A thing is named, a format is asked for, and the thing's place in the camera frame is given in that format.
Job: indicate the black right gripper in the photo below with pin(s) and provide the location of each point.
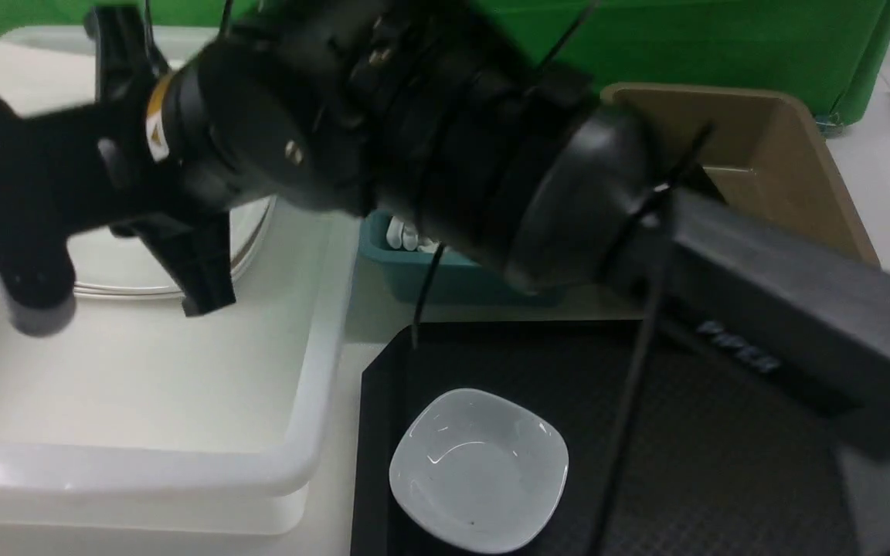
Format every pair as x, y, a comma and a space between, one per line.
164, 155

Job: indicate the small white square bowl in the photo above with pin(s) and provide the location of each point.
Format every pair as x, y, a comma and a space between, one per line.
479, 472

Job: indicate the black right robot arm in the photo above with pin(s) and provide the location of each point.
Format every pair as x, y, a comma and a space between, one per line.
428, 110

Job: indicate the pile of white soup spoons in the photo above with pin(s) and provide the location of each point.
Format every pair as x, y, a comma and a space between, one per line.
402, 236

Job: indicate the teal plastic spoon bin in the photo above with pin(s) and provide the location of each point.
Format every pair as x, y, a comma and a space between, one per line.
457, 281

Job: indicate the stack of white square plates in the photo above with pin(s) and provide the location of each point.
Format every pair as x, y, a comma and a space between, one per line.
109, 268

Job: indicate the large white plastic tub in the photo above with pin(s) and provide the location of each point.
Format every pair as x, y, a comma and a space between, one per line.
136, 417

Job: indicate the brown plastic chopstick bin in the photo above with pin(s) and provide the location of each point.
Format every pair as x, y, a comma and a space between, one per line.
765, 157

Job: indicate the black plastic serving tray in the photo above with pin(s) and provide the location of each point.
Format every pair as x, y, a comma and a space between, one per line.
718, 466

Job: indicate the green cloth backdrop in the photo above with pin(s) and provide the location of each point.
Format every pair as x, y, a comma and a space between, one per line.
826, 53

